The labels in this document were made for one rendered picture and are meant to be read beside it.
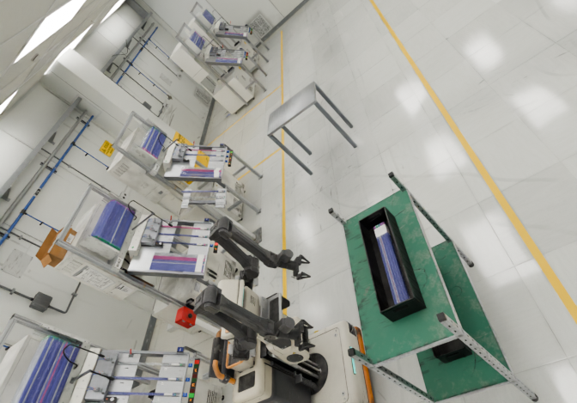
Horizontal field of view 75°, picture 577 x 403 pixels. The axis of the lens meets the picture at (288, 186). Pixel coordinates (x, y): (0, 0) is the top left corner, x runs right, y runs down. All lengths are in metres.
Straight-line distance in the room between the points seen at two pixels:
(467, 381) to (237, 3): 9.74
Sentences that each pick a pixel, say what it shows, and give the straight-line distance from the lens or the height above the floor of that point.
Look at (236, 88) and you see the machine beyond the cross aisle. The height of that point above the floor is 0.43.
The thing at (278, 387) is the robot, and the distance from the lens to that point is 2.67.
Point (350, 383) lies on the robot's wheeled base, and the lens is 2.80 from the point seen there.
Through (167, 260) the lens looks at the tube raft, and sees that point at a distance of 3.96.
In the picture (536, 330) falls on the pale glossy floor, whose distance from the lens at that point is 2.73.
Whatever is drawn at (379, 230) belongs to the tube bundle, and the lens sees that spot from 2.14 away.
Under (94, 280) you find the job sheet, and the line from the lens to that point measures 4.20.
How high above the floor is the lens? 2.50
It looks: 30 degrees down
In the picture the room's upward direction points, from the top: 49 degrees counter-clockwise
